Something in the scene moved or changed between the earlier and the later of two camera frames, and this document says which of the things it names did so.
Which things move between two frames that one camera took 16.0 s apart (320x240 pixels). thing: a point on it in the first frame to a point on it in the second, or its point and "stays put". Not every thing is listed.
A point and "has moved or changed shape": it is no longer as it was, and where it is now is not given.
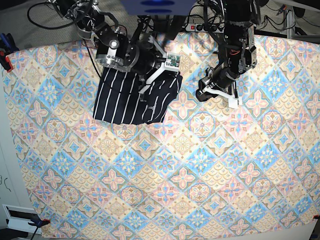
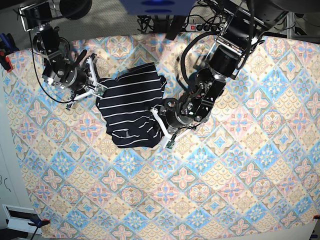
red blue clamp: x=7 y=45 stays put
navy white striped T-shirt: x=119 y=100 has moved or changed shape
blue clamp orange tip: x=39 y=223 stays put
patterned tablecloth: x=212 y=166 stays put
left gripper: x=121 y=54 to x=76 y=79
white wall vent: x=19 y=218 stays put
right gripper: x=219 y=78 to x=175 y=117
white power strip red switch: x=198 y=27 stays put
